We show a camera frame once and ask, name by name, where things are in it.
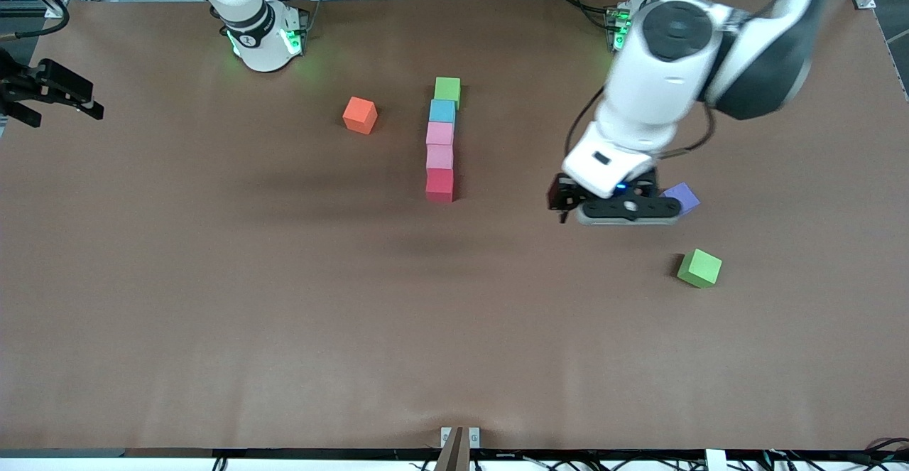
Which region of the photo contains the green foam cube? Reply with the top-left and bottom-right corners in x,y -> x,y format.
434,77 -> 461,109
677,248 -> 723,289

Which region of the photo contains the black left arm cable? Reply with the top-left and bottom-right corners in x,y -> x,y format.
565,86 -> 716,161

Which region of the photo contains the metal mount bracket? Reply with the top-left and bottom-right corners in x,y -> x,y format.
440,426 -> 481,471

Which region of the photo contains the red foam cube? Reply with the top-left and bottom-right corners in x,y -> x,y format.
425,168 -> 455,204

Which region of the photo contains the orange foam cube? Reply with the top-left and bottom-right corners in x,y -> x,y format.
342,97 -> 379,136

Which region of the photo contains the purple foam cube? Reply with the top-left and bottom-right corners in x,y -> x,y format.
662,182 -> 701,216

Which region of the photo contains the brown table cover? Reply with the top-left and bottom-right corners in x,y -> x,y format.
0,0 -> 909,450

